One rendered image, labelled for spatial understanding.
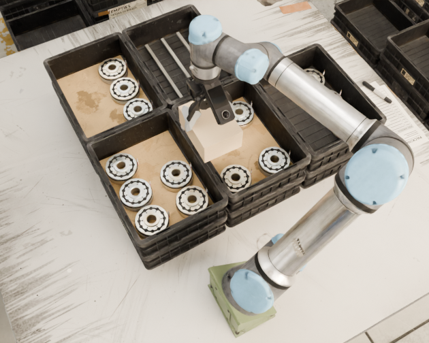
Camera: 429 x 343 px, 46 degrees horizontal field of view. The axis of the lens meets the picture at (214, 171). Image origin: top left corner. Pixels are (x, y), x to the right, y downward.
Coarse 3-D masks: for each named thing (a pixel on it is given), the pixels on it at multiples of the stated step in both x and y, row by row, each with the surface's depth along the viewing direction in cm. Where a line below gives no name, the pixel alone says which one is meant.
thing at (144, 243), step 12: (168, 108) 166; (144, 120) 164; (120, 132) 162; (180, 132) 162; (192, 144) 159; (96, 156) 157; (204, 168) 155; (108, 180) 152; (216, 180) 152; (120, 204) 148; (216, 204) 148; (192, 216) 146; (204, 216) 149; (132, 228) 144; (168, 228) 145; (180, 228) 146; (144, 240) 143; (156, 240) 144
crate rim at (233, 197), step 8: (232, 80) 172; (256, 88) 172; (264, 96) 169; (176, 104) 167; (176, 112) 165; (272, 112) 166; (280, 120) 164; (288, 128) 162; (296, 136) 161; (304, 152) 158; (304, 160) 156; (296, 168) 156; (216, 176) 153; (272, 176) 153; (280, 176) 154; (224, 184) 152; (264, 184) 153; (240, 192) 151; (248, 192) 151; (232, 200) 151
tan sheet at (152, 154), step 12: (168, 132) 174; (144, 144) 171; (156, 144) 171; (168, 144) 171; (144, 156) 169; (156, 156) 169; (168, 156) 169; (180, 156) 169; (120, 168) 166; (144, 168) 166; (156, 168) 166; (156, 180) 164; (192, 180) 164; (156, 192) 162; (168, 192) 162; (156, 204) 160; (168, 204) 160; (132, 216) 157; (180, 216) 157
